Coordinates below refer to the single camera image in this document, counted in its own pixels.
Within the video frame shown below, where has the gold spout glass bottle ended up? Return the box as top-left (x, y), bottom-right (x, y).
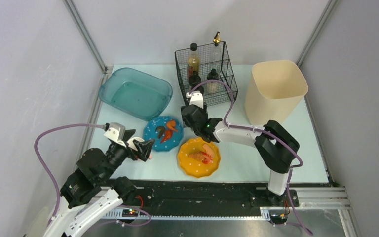
top-left (210, 31), bottom-right (222, 71)

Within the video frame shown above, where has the orange toy shrimp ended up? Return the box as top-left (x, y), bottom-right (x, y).
top-left (166, 119), bottom-right (178, 132)

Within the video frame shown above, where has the right aluminium frame post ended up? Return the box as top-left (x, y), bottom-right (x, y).
top-left (296, 0), bottom-right (340, 68)

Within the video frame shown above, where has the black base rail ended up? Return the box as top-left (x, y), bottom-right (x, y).
top-left (98, 179), bottom-right (300, 217)

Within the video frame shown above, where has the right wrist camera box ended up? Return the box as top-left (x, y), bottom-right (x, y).
top-left (186, 91), bottom-right (204, 109)

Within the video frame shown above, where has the beige waste bin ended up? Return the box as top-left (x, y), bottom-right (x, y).
top-left (244, 60), bottom-right (308, 125)

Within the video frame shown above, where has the pink white mug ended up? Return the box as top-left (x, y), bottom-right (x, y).
top-left (127, 137), bottom-right (152, 159)

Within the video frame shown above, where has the teal plastic tub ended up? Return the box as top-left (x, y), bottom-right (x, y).
top-left (98, 67), bottom-right (173, 121)

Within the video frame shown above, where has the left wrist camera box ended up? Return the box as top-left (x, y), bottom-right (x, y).
top-left (104, 122), bottom-right (126, 147)

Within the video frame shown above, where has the red toy food piece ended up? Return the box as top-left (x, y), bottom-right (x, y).
top-left (189, 152), bottom-right (213, 164)

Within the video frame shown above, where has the left aluminium frame post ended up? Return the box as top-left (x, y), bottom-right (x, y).
top-left (62, 0), bottom-right (109, 73)

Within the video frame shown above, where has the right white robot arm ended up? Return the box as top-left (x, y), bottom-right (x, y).
top-left (181, 105), bottom-right (303, 196)

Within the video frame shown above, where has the yellow polka dot plate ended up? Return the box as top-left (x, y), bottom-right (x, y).
top-left (177, 138), bottom-right (221, 178)

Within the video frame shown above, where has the white-bead shaker jar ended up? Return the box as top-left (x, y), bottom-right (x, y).
top-left (188, 71), bottom-right (201, 90)

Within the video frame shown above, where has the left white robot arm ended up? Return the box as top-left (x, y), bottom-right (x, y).
top-left (25, 123), bottom-right (155, 237)

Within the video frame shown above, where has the blue polka dot plate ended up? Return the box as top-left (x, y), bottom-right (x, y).
top-left (143, 116), bottom-right (184, 152)

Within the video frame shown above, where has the brown sauce bottle black cap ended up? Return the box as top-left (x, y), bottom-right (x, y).
top-left (187, 43), bottom-right (200, 78)

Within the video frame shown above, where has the dark toy shrimp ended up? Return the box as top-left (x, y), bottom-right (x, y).
top-left (155, 126), bottom-right (166, 139)

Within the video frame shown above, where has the peach toy food slice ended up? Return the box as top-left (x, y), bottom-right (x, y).
top-left (203, 143), bottom-right (215, 158)

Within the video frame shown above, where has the aluminium frame post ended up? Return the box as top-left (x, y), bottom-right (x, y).
top-left (62, 0), bottom-right (109, 73)
top-left (296, 0), bottom-right (340, 68)

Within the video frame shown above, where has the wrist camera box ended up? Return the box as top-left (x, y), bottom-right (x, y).
top-left (104, 122), bottom-right (126, 147)
top-left (186, 91), bottom-right (204, 109)

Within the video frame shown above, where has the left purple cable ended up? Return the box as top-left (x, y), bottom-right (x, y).
top-left (34, 123), bottom-right (106, 218)

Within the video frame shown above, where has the red toy shrimp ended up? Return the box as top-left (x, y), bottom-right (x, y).
top-left (160, 130), bottom-right (173, 143)

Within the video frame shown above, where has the white powder dispenser bottle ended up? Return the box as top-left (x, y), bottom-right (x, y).
top-left (207, 68), bottom-right (219, 94)

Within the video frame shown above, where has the black wire rack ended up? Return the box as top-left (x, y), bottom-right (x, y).
top-left (175, 41), bottom-right (238, 106)

